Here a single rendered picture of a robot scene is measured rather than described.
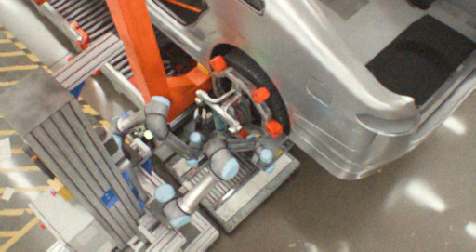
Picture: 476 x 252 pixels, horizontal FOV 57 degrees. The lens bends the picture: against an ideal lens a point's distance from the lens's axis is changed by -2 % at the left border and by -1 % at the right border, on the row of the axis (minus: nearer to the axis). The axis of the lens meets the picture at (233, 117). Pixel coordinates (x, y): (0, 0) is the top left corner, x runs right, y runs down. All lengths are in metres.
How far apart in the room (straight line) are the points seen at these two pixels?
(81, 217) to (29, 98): 0.82
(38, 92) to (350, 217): 2.61
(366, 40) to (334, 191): 1.24
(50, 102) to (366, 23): 2.42
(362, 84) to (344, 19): 1.25
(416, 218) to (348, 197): 0.55
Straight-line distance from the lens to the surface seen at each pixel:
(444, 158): 4.18
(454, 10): 3.93
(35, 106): 1.90
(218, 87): 3.25
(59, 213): 2.56
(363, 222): 3.73
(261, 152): 2.74
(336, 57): 2.30
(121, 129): 2.89
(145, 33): 2.73
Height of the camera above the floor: 3.43
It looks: 58 degrees down
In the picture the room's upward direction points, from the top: 5 degrees counter-clockwise
